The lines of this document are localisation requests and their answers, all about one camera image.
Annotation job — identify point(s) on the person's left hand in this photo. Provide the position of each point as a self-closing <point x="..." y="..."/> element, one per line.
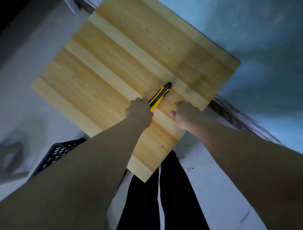
<point x="139" y="112"/>

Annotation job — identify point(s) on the person's right hand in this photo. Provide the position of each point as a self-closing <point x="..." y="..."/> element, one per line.
<point x="185" y="115"/>

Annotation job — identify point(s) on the yellow black utility knife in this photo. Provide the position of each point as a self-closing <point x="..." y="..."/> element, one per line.
<point x="160" y="95"/>

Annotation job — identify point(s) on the black plastic crate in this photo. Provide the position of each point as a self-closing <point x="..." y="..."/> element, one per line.
<point x="56" y="151"/>

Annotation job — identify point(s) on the person's left forearm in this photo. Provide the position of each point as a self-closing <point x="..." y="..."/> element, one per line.
<point x="78" y="180"/>

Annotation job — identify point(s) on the person's right forearm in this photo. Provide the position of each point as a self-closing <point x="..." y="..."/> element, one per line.
<point x="251" y="168"/>

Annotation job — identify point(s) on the wooden folding table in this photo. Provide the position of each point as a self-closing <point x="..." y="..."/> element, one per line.
<point x="132" y="56"/>

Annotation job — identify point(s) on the black trousers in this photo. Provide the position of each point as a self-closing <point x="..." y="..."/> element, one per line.
<point x="175" y="196"/>

